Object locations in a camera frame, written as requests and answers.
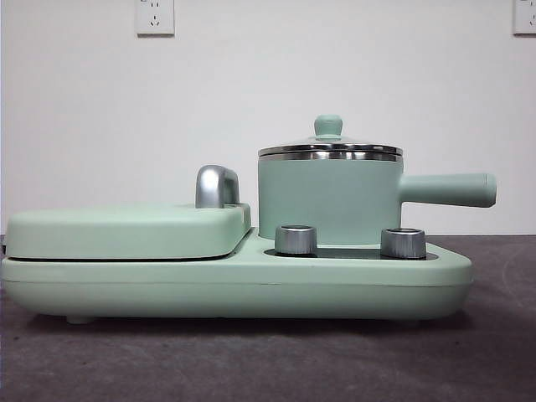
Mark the chrome griddle lid handle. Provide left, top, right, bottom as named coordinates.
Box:
left=194, top=164, right=240, bottom=209

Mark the mint green pot with handle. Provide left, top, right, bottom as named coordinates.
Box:
left=255, top=146, right=498, bottom=247

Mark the black glossy control panel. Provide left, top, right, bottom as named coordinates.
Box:
left=264, top=245, right=428, bottom=259

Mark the mint green breakfast machine base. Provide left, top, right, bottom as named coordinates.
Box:
left=0, top=225, right=475, bottom=326

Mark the glass lid with green knob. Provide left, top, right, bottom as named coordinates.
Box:
left=257, top=114, right=404, bottom=162

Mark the white wall socket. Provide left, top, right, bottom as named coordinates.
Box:
left=513, top=0, right=536, bottom=36
left=136, top=0, right=176, bottom=37

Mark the chrome control knob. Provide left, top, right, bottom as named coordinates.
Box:
left=275, top=224, right=318, bottom=255
left=379, top=226, right=425, bottom=257

